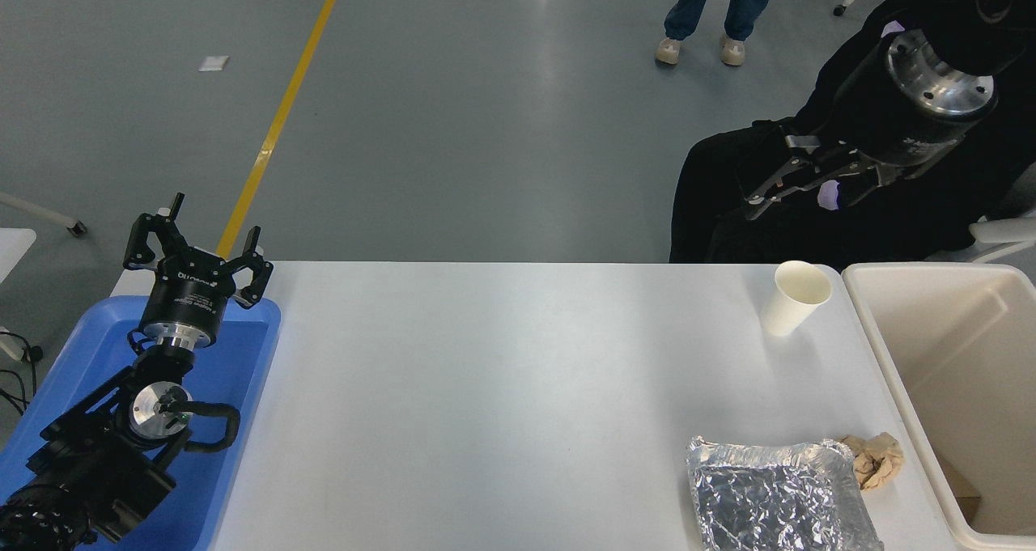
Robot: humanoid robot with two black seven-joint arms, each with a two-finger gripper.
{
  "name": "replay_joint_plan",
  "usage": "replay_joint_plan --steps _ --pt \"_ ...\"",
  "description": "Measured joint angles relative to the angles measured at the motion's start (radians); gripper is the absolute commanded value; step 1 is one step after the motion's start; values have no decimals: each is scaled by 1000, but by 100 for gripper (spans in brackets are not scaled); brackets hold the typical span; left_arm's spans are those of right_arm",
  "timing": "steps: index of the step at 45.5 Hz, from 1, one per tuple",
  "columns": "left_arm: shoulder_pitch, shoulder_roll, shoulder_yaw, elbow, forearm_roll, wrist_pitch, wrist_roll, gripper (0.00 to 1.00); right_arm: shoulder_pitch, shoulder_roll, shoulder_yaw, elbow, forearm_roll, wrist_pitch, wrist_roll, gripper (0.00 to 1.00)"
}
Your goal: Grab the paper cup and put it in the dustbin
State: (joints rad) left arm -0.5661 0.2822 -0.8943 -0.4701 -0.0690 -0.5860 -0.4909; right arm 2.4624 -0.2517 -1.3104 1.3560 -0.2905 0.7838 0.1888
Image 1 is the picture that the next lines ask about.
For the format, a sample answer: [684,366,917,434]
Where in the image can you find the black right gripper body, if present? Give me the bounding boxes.
[830,37,970,186]

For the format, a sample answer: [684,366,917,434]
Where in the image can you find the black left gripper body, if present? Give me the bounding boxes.
[141,253,238,335]

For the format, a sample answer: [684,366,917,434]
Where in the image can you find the white paper cup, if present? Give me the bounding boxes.
[761,261,833,337]

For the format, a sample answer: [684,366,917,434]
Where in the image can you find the seated person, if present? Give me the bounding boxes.
[669,0,1036,264]

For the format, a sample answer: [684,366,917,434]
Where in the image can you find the blue plastic tray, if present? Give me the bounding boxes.
[0,295,282,551]

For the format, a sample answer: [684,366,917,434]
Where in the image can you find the white leg with caster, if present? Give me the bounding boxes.
[0,193,87,238]

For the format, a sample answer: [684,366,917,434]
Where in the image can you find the white side table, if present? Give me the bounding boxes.
[0,227,38,286]

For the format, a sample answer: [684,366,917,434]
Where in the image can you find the white seat chair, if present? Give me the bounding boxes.
[931,211,1036,264]

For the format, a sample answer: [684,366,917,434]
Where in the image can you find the standing person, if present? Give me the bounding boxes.
[655,0,782,67]

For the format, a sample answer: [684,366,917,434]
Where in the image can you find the large pale plastic bin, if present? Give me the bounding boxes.
[842,261,1036,551]

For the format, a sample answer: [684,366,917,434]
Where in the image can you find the crumpled tan paper ball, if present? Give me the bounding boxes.
[839,432,905,491]

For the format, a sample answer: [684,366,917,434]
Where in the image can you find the crumpled silver foil tray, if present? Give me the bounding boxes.
[686,435,885,551]

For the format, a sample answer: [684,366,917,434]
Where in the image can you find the brown cardboard piece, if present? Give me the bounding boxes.
[939,452,982,519]

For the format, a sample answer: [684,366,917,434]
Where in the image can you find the black cables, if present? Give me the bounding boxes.
[0,328,44,416]

